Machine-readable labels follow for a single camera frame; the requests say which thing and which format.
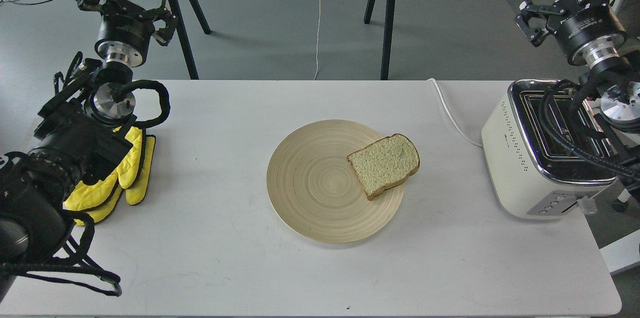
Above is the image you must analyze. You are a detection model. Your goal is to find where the slice of toast bread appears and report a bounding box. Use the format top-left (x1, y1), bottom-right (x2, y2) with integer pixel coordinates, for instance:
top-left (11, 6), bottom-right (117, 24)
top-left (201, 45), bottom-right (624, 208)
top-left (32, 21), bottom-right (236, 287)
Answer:
top-left (346, 133), bottom-right (421, 201)

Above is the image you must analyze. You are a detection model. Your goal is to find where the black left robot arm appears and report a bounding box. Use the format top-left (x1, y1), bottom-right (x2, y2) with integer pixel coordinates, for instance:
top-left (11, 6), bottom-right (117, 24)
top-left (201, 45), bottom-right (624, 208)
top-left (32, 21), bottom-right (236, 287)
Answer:
top-left (1, 0), bottom-right (178, 296)

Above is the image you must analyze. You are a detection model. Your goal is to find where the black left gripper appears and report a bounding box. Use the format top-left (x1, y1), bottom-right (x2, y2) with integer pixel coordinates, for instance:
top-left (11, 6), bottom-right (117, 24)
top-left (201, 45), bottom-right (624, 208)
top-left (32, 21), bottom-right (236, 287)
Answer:
top-left (76, 0), bottom-right (178, 67)

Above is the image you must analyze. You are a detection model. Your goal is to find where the round bamboo plate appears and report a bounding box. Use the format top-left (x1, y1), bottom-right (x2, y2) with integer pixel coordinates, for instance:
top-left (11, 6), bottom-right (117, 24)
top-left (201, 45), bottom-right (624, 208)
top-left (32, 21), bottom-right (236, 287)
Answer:
top-left (266, 120), bottom-right (405, 243)

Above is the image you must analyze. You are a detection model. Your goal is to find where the yellow oven mitt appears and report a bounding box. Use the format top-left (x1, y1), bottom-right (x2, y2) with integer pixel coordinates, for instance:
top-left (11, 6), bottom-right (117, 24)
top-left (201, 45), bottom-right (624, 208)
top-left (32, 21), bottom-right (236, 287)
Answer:
top-left (64, 127), bottom-right (156, 223)

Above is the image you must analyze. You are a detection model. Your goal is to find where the cream white toaster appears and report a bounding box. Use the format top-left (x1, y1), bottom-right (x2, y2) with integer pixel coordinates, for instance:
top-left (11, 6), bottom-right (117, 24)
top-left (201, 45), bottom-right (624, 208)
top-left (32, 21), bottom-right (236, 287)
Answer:
top-left (481, 79), bottom-right (617, 220)

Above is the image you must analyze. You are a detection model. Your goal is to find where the white office chair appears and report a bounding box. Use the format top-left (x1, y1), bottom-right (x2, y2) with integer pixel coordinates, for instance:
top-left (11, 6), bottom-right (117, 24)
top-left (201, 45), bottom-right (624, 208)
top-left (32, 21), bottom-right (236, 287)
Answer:
top-left (611, 177), bottom-right (640, 212)

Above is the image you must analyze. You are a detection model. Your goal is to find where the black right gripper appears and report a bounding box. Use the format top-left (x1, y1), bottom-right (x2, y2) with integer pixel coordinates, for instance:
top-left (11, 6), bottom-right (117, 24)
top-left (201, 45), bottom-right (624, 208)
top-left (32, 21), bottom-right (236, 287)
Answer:
top-left (515, 0), bottom-right (627, 66)

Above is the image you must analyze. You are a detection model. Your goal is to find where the white hanging cable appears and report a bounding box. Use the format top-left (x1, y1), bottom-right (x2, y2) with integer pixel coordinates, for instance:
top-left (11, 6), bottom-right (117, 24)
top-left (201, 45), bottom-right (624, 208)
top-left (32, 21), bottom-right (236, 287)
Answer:
top-left (313, 0), bottom-right (323, 81)

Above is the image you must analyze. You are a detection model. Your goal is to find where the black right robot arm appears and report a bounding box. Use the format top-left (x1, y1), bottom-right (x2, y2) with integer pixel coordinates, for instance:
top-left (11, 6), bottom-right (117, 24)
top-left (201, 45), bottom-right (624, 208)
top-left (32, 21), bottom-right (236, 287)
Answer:
top-left (514, 0), bottom-right (639, 188)

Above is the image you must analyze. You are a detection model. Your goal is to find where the white toaster power cable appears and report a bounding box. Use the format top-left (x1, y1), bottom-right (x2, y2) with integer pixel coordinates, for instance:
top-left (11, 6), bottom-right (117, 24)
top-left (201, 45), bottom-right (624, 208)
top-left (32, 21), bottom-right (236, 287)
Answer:
top-left (427, 78), bottom-right (484, 148)

